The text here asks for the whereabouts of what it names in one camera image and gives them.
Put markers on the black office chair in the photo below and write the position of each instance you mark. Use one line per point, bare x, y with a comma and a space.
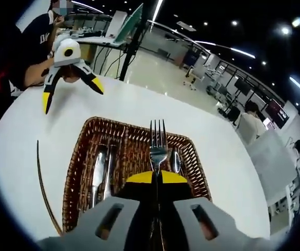
232, 113

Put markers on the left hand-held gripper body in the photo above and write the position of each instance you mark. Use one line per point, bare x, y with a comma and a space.
67, 52

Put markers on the brown wooden chopstick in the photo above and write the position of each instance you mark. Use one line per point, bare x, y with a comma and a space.
42, 183

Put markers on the silver fork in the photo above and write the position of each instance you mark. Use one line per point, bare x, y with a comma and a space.
157, 146

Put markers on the small ceiling vent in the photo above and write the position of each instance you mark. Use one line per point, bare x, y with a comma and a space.
186, 25

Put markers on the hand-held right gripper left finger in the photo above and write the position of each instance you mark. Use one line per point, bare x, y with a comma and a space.
100, 230

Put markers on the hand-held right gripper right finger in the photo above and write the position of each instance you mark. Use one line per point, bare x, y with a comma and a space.
217, 230

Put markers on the dark blue banner stand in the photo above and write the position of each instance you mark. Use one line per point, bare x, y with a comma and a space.
191, 58

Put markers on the brown wicker storage tray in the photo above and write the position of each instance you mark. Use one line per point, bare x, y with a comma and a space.
92, 130

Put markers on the wall screen with red picture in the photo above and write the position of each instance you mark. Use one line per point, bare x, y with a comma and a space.
278, 112

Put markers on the person's left hand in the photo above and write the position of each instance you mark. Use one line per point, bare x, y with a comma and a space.
70, 75

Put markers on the round ceiling spotlights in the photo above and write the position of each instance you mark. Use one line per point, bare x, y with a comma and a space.
286, 31

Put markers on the silver table knife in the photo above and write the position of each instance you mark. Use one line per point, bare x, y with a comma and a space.
98, 170
111, 167

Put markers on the white robot workstation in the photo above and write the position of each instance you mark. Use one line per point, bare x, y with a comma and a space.
202, 75

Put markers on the straight ceiling light strip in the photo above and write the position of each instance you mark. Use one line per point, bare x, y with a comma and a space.
244, 52

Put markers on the black screen on stand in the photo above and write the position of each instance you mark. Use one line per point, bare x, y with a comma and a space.
242, 86

